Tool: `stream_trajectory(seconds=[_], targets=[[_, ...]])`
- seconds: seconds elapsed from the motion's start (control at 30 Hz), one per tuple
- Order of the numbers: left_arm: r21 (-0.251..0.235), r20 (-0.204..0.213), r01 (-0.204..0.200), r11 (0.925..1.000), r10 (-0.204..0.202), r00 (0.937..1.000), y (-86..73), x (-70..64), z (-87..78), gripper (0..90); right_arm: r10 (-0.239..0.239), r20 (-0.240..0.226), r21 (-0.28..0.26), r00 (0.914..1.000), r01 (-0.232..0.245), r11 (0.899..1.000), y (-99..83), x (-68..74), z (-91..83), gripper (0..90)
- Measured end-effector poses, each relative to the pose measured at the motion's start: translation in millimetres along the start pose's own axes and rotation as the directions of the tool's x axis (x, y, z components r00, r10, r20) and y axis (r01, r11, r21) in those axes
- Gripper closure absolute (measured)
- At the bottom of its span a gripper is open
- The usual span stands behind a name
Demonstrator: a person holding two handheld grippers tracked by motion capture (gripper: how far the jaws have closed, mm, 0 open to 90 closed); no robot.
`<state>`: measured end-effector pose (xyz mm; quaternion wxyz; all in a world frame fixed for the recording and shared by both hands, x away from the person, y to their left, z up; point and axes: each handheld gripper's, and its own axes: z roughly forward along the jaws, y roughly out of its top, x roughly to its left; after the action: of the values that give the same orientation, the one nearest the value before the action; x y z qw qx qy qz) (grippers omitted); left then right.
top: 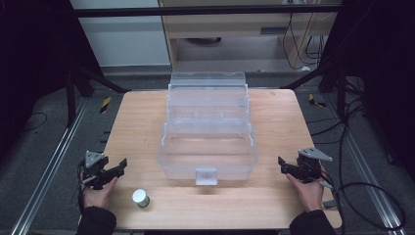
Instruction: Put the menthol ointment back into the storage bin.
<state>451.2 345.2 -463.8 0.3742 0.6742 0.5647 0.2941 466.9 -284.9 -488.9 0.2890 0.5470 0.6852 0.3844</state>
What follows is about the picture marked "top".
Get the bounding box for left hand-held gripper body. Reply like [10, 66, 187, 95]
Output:
[81, 150, 111, 191]

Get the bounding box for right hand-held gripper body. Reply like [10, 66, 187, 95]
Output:
[294, 147, 334, 184]

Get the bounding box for person's left hand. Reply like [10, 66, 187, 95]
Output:
[80, 175, 119, 211]

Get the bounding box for person's right hand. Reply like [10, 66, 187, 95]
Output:
[286, 167, 327, 213]

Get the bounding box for small white round container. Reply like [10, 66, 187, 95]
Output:
[131, 188, 152, 209]

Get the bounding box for yellow black tape strip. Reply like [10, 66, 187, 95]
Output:
[307, 93, 328, 109]
[99, 96, 113, 115]

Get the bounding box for black metal stand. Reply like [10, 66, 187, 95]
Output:
[64, 64, 132, 129]
[281, 60, 348, 120]

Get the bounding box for clear plastic tiered storage box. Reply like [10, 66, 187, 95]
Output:
[157, 70, 259, 187]

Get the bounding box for black curtain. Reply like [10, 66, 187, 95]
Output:
[0, 0, 106, 158]
[317, 0, 415, 182]

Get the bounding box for white cabinet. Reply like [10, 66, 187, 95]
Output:
[69, 0, 172, 69]

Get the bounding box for light wooden desk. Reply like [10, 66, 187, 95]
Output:
[159, 0, 343, 71]

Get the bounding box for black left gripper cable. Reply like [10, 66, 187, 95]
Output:
[76, 159, 88, 214]

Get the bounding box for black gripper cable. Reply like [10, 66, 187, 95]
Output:
[318, 174, 407, 231]
[76, 159, 88, 214]

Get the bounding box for aluminium floor rail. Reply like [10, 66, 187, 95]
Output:
[322, 93, 409, 235]
[9, 97, 90, 235]

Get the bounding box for black floor cables bundle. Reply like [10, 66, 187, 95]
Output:
[306, 76, 395, 165]

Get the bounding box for thin black floor cable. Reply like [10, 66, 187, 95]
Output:
[19, 112, 49, 134]

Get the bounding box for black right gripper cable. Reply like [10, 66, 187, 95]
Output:
[318, 174, 407, 231]

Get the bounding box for black hanging desk cables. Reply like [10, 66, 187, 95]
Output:
[281, 12, 328, 71]

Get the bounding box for black horizontal frame bar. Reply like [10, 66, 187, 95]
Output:
[69, 4, 344, 19]

